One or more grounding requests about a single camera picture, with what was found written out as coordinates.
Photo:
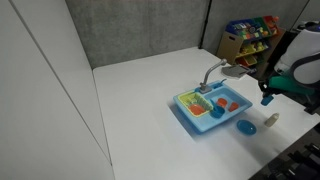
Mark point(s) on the grey metal mounting plate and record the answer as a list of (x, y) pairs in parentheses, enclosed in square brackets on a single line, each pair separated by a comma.
[(235, 71)]

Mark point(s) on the orange toy cup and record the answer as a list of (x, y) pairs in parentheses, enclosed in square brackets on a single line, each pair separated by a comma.
[(233, 106), (222, 102)]

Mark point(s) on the light blue toy sink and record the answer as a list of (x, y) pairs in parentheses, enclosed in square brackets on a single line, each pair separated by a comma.
[(218, 90)]

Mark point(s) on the black tripod pole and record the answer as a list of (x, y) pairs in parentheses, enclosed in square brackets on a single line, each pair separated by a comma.
[(200, 45)]

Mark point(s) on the grey toy faucet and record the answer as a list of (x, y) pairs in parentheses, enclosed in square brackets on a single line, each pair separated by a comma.
[(204, 88)]

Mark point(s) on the orange toy plate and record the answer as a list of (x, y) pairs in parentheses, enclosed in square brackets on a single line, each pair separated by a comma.
[(196, 109)]

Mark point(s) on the black equipment foreground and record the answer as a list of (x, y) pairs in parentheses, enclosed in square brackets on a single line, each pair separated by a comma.
[(300, 161)]

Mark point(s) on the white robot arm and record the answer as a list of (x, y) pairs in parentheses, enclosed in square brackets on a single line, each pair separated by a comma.
[(297, 70)]

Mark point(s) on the wooden toy shelf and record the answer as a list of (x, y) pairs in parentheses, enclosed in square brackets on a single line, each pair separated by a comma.
[(250, 42)]

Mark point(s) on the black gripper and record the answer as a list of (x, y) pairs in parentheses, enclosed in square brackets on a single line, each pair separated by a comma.
[(263, 87)]

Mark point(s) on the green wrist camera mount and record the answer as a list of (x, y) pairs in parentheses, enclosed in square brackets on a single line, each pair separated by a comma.
[(288, 84)]

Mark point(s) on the blue round plate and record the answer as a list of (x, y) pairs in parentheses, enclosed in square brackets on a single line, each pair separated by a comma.
[(246, 127)]

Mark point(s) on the yellow-green dish rack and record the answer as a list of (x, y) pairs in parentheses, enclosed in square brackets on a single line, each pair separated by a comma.
[(189, 98)]

